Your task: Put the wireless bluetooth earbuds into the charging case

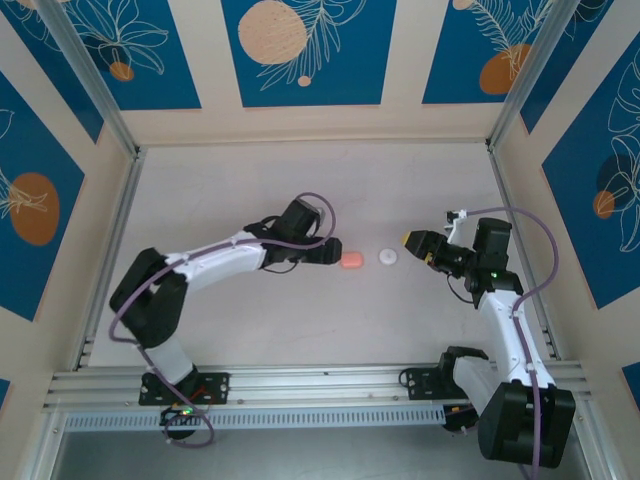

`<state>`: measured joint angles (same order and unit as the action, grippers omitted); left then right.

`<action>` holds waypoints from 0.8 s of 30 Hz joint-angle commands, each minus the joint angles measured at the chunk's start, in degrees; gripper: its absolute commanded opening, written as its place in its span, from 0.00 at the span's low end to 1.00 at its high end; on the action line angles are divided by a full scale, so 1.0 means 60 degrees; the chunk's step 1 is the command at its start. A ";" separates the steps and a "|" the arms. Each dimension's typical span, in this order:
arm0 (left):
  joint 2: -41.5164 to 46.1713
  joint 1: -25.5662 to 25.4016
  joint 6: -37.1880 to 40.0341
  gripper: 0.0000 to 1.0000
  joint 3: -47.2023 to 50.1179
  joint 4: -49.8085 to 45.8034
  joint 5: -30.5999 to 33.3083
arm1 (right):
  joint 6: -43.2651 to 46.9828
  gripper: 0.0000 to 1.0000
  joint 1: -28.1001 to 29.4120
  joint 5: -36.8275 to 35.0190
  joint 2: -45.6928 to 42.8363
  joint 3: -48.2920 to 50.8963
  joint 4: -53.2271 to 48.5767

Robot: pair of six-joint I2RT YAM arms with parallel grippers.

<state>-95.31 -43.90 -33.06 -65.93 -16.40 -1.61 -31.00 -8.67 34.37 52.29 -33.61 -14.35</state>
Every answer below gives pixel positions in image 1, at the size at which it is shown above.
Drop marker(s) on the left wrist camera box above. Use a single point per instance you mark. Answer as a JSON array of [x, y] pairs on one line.
[[321, 215]]

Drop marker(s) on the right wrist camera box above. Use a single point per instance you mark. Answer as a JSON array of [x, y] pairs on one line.
[[457, 227]]

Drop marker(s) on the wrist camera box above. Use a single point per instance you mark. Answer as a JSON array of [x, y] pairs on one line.
[[321, 215], [457, 227]]

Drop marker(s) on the grey metal sheet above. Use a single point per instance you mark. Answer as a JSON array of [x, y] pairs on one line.
[[325, 457]]

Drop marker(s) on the blue floral wall panel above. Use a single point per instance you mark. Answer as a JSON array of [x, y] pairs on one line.
[[350, 75], [575, 60], [150, 75], [30, 150], [590, 225], [45, 50], [450, 50]]

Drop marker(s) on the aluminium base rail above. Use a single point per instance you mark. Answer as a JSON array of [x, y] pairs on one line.
[[325, 385]]

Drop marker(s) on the pink earbud charging case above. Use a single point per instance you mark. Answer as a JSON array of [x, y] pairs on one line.
[[351, 259]]

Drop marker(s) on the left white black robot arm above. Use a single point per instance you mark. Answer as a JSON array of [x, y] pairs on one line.
[[220, 260]]

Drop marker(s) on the aluminium frame post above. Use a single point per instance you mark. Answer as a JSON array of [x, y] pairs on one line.
[[530, 75], [90, 80]]

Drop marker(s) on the white round earbud case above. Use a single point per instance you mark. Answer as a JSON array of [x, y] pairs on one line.
[[387, 256]]

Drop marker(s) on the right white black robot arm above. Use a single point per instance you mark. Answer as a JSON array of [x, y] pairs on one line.
[[505, 330]]

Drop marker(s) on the aluminium side rail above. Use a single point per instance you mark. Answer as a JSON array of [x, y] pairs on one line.
[[508, 200], [120, 225]]

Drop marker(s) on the controller board with green light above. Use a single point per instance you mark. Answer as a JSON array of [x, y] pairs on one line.
[[460, 420], [182, 412]]

